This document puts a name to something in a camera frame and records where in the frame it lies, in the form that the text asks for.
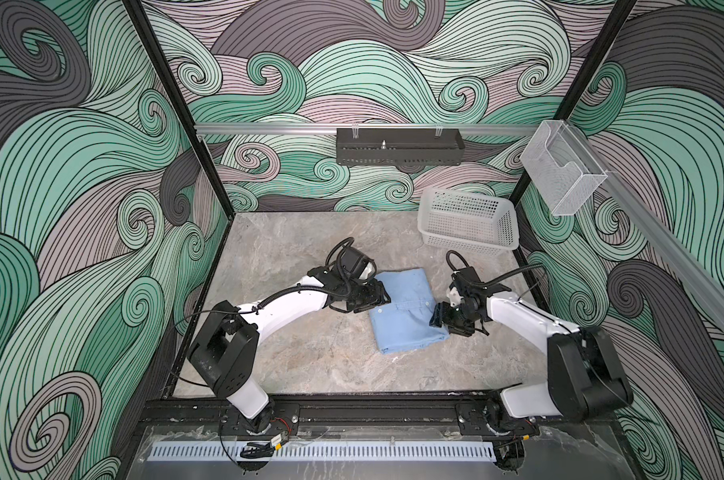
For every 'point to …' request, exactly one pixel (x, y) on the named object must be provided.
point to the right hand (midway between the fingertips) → (439, 325)
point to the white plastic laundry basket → (467, 220)
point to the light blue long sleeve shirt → (403, 324)
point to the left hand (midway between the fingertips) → (387, 301)
